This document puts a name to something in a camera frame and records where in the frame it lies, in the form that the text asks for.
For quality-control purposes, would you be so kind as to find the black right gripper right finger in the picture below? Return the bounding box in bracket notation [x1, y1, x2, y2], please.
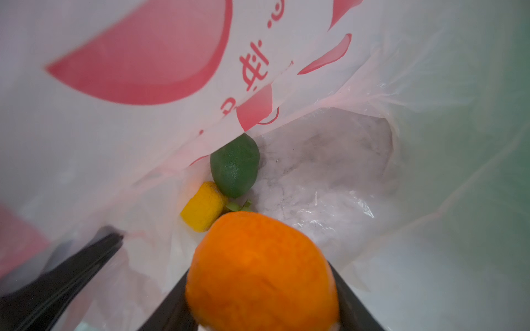
[329, 264, 385, 331]

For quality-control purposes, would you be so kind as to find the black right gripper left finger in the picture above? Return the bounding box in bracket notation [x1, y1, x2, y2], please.
[138, 270, 199, 331]

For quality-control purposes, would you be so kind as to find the pink plastic bag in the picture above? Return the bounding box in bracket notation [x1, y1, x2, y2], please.
[1, 1, 529, 330]

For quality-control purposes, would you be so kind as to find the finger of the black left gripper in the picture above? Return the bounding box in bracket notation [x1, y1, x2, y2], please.
[1, 231, 124, 330]

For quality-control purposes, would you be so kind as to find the orange fruit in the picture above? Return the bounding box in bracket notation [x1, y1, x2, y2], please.
[185, 212, 340, 330]

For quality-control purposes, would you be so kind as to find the dark green lime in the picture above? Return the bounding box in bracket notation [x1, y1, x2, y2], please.
[210, 133, 260, 199]

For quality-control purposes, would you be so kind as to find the small yellow fruit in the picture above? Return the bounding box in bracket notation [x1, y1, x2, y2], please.
[180, 181, 229, 233]

